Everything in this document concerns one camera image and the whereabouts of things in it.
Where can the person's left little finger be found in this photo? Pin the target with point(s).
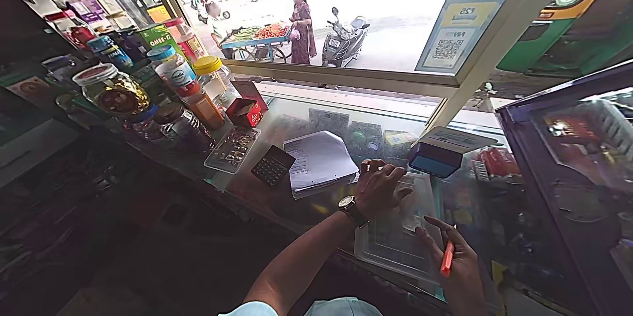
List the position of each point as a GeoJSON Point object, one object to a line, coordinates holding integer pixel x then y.
{"type": "Point", "coordinates": [365, 166]}

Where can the clear tray with coins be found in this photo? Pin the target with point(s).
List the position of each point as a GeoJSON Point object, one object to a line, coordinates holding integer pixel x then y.
{"type": "Point", "coordinates": [232, 150]}

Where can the person's left thumb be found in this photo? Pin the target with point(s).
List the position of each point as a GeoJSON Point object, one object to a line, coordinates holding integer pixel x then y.
{"type": "Point", "coordinates": [403, 194]}

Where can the jar with orange contents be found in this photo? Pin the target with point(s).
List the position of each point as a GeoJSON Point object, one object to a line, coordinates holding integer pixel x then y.
{"type": "Point", "coordinates": [205, 109]}

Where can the jar with red contents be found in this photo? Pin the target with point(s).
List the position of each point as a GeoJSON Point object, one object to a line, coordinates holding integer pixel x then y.
{"type": "Point", "coordinates": [76, 32]}

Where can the open red box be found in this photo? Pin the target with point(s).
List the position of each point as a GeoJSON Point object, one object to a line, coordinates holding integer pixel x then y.
{"type": "Point", "coordinates": [247, 112]}

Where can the stack of white papers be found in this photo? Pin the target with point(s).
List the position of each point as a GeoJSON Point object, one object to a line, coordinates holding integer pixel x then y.
{"type": "Point", "coordinates": [321, 163]}

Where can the pile of red vegetables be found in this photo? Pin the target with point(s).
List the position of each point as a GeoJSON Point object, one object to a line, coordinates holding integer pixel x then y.
{"type": "Point", "coordinates": [272, 31]}

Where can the person's right forearm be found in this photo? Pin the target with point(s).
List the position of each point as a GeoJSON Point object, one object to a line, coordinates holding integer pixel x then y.
{"type": "Point", "coordinates": [468, 308]}

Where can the pile of green vegetables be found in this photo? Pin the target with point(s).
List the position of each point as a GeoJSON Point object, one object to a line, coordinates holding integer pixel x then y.
{"type": "Point", "coordinates": [244, 34]}

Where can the blue vegetable cart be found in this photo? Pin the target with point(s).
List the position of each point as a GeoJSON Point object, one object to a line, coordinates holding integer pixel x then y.
{"type": "Point", "coordinates": [254, 44]}

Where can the green and yellow auto rickshaw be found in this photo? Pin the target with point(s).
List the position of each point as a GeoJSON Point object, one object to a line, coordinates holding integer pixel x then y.
{"type": "Point", "coordinates": [554, 39]}

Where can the person's left middle finger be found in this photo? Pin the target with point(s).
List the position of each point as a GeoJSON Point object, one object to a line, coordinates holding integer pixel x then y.
{"type": "Point", "coordinates": [387, 168]}

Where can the parked grey scooter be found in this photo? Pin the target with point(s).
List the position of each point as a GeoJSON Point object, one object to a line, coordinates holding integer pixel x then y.
{"type": "Point", "coordinates": [344, 41]}

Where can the jar with light blue lid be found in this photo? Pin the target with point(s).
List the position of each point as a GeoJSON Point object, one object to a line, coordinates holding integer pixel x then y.
{"type": "Point", "coordinates": [174, 73]}

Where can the dark framed glass display case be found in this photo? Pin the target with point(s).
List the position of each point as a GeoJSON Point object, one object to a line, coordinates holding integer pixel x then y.
{"type": "Point", "coordinates": [554, 207]}

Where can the clear plastic container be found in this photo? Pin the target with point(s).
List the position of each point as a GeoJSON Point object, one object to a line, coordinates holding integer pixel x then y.
{"type": "Point", "coordinates": [388, 247]}

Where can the jar with dark blue lid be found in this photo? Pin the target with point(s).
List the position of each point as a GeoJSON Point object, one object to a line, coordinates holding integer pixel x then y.
{"type": "Point", "coordinates": [145, 125]}

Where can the blue jar with white print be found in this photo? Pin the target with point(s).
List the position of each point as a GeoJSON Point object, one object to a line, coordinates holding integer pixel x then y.
{"type": "Point", "coordinates": [110, 50]}

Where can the jar with yellow lid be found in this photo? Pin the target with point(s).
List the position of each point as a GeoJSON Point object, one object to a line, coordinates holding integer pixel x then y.
{"type": "Point", "coordinates": [215, 80]}

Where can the orange marker pen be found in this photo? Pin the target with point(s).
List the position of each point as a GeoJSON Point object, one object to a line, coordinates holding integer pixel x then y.
{"type": "Point", "coordinates": [447, 259]}

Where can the pink plastic bag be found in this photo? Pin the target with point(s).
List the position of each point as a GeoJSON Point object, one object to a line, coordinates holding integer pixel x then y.
{"type": "Point", "coordinates": [295, 34]}

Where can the person's right hand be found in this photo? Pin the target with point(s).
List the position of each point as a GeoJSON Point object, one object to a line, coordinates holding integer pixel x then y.
{"type": "Point", "coordinates": [460, 266]}

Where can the person's left forearm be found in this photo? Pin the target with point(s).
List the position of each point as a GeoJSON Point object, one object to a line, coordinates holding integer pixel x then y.
{"type": "Point", "coordinates": [302, 254]}

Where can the glass display counter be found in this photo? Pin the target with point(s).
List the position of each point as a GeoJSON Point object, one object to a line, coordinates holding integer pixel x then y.
{"type": "Point", "coordinates": [301, 207]}

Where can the small clear plastic piece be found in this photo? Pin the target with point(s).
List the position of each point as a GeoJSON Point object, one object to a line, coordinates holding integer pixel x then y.
{"type": "Point", "coordinates": [411, 222]}

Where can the jar with dark brown lid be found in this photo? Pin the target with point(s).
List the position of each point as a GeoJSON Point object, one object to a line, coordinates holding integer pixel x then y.
{"type": "Point", "coordinates": [183, 128]}

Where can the blue poster with square code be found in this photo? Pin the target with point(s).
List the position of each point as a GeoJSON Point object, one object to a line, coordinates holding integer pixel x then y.
{"type": "Point", "coordinates": [467, 22]}

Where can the person's left index finger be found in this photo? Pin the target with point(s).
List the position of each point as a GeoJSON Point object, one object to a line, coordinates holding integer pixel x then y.
{"type": "Point", "coordinates": [397, 173]}

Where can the person's left hand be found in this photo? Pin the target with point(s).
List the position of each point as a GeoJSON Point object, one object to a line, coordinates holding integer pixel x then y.
{"type": "Point", "coordinates": [377, 189]}

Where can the black calculator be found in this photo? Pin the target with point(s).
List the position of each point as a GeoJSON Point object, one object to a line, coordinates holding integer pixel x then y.
{"type": "Point", "coordinates": [272, 165]}

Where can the person's body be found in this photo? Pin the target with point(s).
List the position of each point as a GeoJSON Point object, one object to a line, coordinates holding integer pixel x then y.
{"type": "Point", "coordinates": [343, 307]}

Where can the purple box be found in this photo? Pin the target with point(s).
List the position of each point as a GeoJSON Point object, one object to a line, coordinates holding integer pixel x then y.
{"type": "Point", "coordinates": [88, 9]}

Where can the red packet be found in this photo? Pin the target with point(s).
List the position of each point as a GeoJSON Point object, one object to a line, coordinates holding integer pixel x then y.
{"type": "Point", "coordinates": [500, 162]}

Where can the large jar with golden sweets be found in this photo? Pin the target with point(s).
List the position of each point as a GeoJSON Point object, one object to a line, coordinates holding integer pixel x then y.
{"type": "Point", "coordinates": [113, 91]}

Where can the person's right index finger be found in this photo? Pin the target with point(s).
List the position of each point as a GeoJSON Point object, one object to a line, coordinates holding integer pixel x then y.
{"type": "Point", "coordinates": [448, 228]}

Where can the person's left ring finger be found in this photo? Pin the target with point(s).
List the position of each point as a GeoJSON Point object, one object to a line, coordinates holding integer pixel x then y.
{"type": "Point", "coordinates": [376, 163]}

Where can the dark blue box, white flap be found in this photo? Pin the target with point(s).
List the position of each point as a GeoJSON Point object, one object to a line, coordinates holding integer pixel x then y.
{"type": "Point", "coordinates": [437, 159]}

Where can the green box with white print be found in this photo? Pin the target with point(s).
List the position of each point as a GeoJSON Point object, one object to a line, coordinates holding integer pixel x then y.
{"type": "Point", "coordinates": [159, 38]}

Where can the person's right thumb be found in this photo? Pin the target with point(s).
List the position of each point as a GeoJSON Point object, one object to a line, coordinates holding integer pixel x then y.
{"type": "Point", "coordinates": [428, 243]}

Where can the tall jar with pink lid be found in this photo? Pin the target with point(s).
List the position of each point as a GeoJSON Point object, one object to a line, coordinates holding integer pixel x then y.
{"type": "Point", "coordinates": [184, 39]}

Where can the metal window frame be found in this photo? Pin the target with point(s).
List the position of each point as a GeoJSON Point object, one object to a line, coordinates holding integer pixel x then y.
{"type": "Point", "coordinates": [346, 77]}

